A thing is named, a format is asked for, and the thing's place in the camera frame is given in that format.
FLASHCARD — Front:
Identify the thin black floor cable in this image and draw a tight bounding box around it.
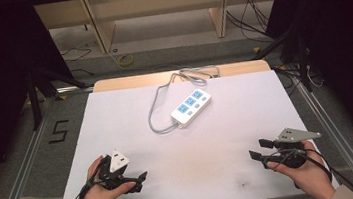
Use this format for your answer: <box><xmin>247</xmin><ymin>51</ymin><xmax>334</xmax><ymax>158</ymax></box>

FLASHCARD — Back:
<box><xmin>60</xmin><ymin>43</ymin><xmax>96</xmax><ymax>80</ymax></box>

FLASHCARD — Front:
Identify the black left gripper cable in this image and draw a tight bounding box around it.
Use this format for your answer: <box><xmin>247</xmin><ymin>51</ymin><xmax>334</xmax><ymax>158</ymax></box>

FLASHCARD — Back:
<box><xmin>66</xmin><ymin>159</ymin><xmax>111</xmax><ymax>199</ymax></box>

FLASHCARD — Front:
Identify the black metal stand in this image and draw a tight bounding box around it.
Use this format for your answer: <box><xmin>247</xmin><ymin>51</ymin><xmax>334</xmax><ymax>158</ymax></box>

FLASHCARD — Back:
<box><xmin>23</xmin><ymin>61</ymin><xmax>93</xmax><ymax>132</ymax></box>
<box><xmin>249</xmin><ymin>27</ymin><xmax>315</xmax><ymax>98</ymax></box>

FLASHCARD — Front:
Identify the white power strip with cable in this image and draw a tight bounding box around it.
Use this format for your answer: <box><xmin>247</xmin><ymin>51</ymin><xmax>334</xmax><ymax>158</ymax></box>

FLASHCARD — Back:
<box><xmin>142</xmin><ymin>63</ymin><xmax>227</xmax><ymax>137</ymax></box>

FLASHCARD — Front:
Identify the aluminium floor rail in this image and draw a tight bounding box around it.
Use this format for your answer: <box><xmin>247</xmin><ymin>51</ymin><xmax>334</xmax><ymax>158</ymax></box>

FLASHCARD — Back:
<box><xmin>291</xmin><ymin>67</ymin><xmax>353</xmax><ymax>199</ymax></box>
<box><xmin>0</xmin><ymin>95</ymin><xmax>67</xmax><ymax>199</ymax></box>

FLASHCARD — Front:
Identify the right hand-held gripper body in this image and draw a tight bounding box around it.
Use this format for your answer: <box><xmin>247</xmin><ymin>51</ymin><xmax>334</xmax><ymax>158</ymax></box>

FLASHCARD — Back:
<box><xmin>262</xmin><ymin>123</ymin><xmax>326</xmax><ymax>173</ymax></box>

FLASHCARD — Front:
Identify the person's right hand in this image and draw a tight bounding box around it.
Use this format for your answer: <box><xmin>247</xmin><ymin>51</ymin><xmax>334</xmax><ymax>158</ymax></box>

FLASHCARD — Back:
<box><xmin>264</xmin><ymin>137</ymin><xmax>338</xmax><ymax>199</ymax></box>

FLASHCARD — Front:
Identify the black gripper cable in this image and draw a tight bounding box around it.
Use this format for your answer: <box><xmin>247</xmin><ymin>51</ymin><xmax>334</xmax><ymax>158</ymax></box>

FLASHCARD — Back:
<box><xmin>66</xmin><ymin>159</ymin><xmax>111</xmax><ymax>199</ymax></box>
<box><xmin>260</xmin><ymin>141</ymin><xmax>353</xmax><ymax>199</ymax></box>

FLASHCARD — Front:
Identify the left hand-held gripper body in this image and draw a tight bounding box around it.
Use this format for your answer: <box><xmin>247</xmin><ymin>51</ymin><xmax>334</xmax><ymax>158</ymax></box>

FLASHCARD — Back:
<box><xmin>95</xmin><ymin>146</ymin><xmax>142</xmax><ymax>193</ymax></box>

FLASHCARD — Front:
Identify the wooden shelf unit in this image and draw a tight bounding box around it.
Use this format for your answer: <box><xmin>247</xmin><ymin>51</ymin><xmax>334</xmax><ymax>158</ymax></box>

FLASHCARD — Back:
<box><xmin>31</xmin><ymin>0</ymin><xmax>290</xmax><ymax>62</ymax></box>

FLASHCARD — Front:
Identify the white board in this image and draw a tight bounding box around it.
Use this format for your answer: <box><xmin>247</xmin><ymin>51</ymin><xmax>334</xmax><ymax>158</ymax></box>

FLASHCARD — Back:
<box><xmin>43</xmin><ymin>63</ymin><xmax>341</xmax><ymax>199</ymax></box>

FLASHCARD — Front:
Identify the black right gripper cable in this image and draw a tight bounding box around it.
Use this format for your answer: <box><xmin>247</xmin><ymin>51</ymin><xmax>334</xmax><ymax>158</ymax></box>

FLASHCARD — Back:
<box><xmin>260</xmin><ymin>141</ymin><xmax>353</xmax><ymax>199</ymax></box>

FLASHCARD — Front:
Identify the bundle of black floor cables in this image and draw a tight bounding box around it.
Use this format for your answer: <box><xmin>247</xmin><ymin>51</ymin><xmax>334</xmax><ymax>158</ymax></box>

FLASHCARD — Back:
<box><xmin>224</xmin><ymin>0</ymin><xmax>274</xmax><ymax>42</ymax></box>

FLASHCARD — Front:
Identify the yellow tape roll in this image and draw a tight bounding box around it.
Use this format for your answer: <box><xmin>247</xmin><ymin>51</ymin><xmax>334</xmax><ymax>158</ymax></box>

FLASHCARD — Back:
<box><xmin>116</xmin><ymin>52</ymin><xmax>135</xmax><ymax>69</ymax></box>

